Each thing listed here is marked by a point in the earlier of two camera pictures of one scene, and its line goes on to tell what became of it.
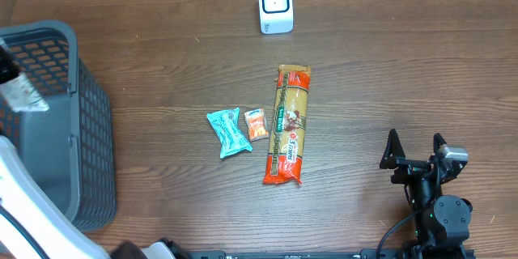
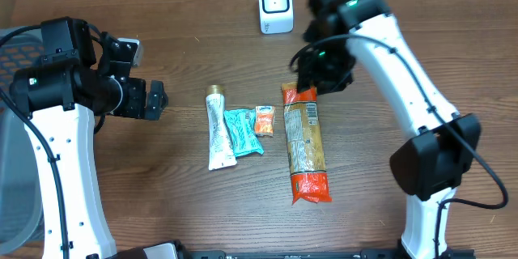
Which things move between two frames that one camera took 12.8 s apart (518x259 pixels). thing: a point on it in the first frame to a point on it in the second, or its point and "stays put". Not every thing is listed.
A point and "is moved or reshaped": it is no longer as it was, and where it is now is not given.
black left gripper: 6,69 to 140,98
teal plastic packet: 231,138 to 243,128
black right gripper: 392,159 to 310,77
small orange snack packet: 257,126 is moved or reshaped
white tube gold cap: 21,95 is moved or reshaped
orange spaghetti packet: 286,145 to 305,146
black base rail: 367,253 stays put
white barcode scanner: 275,6 stays put
